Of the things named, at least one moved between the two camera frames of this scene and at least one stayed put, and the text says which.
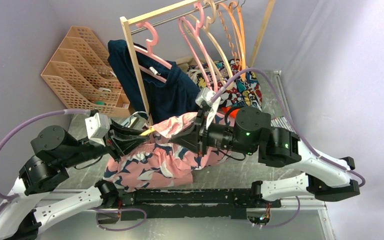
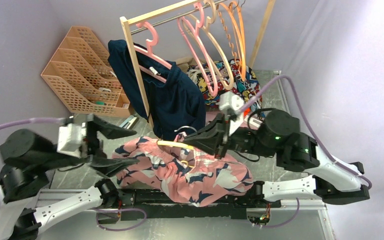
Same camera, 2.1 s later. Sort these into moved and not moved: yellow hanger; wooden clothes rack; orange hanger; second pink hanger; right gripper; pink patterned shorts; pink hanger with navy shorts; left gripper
Moved: left gripper; yellow hanger; right gripper; pink patterned shorts
Not moved: wooden clothes rack; orange hanger; pink hanger with navy shorts; second pink hanger
